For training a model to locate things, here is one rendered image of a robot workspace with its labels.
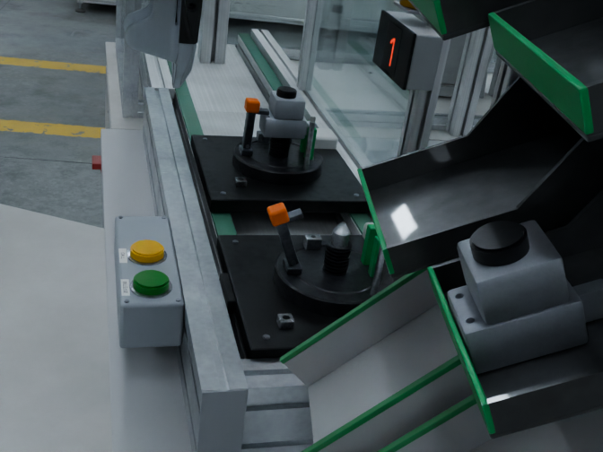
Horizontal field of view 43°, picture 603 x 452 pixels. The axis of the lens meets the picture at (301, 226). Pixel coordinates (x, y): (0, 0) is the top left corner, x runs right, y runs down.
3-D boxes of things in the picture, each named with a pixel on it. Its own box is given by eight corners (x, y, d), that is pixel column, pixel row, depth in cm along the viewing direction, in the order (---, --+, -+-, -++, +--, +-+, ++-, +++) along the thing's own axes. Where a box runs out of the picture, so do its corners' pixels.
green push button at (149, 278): (133, 303, 86) (134, 288, 85) (132, 283, 89) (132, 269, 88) (170, 302, 87) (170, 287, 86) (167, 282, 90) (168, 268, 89)
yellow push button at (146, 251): (130, 270, 92) (131, 256, 91) (129, 253, 95) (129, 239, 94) (164, 269, 93) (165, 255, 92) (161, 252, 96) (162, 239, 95)
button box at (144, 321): (118, 350, 86) (120, 303, 83) (114, 254, 104) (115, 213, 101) (181, 347, 88) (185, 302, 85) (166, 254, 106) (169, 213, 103)
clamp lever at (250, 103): (240, 149, 116) (248, 101, 113) (239, 143, 118) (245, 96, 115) (264, 151, 117) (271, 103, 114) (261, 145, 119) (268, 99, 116)
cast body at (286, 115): (263, 137, 115) (268, 92, 112) (258, 126, 119) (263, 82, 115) (318, 140, 117) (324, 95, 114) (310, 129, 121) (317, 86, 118)
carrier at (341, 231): (249, 365, 79) (262, 260, 73) (215, 247, 99) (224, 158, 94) (462, 355, 85) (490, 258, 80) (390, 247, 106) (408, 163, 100)
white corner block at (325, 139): (310, 160, 130) (312, 136, 128) (303, 149, 133) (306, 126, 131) (336, 160, 131) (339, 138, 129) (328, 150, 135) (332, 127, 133)
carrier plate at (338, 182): (209, 212, 108) (211, 198, 107) (190, 145, 128) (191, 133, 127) (371, 213, 114) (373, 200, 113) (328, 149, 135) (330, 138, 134)
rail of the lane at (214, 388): (195, 470, 77) (202, 385, 72) (142, 134, 153) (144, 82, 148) (249, 465, 79) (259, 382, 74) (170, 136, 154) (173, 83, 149)
